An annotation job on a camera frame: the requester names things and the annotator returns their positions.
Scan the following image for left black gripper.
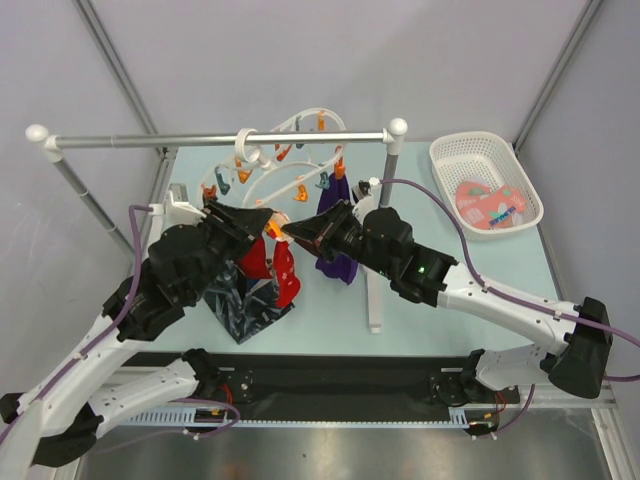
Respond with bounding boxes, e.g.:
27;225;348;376
188;198;276;301

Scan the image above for santa christmas sock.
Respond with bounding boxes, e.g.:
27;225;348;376
268;211;301;308

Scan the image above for red sock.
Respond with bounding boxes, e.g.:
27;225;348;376
235;236;272;280

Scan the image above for white round clip hanger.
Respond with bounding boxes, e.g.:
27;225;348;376
199;105;348;236

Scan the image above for pink sock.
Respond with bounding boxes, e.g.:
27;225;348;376
455;181;527;230

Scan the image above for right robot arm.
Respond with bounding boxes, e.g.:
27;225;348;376
282;201;612;401

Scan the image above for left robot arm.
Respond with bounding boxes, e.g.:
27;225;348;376
1;201;273;479

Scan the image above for purple cloth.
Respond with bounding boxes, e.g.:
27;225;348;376
315;174;358;285

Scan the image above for dark patterned shorts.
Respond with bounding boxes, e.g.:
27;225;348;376
203;262;295;345

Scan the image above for white silver clothes rack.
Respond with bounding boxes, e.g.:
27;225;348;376
24;117;409;335

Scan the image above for white plastic basket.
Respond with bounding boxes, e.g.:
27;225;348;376
429;131;544;241

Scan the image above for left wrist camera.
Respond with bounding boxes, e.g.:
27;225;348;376
149;183;206;226

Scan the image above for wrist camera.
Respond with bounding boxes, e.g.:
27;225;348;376
352;177;381;222
149;183;206;226

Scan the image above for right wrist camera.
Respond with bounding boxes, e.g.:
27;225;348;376
352;177;381;222

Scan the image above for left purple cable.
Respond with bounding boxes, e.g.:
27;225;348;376
0;203;244;451

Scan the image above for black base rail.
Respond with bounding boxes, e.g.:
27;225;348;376
209;353;476;422

